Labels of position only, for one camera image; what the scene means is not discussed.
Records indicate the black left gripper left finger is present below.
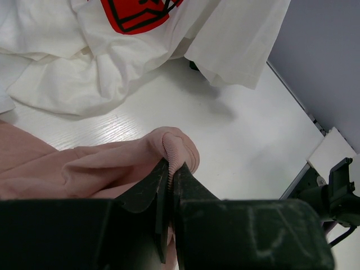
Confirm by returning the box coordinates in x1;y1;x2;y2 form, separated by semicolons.
1;160;168;269

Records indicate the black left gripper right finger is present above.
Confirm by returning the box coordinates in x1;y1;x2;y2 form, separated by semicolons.
173;165;335;269

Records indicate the pink t shirt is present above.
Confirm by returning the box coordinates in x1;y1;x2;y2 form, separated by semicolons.
0;119;201;270

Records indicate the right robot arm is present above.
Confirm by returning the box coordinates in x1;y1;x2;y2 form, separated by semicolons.
174;158;359;269

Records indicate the dark green t shirt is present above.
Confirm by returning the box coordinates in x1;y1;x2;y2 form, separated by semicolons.
189;61;200;71

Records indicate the white Coca-Cola t shirt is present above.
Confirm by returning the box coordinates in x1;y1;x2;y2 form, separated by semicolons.
1;1;290;115

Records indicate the white clothes rack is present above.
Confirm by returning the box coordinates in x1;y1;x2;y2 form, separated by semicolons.
0;85;16;114

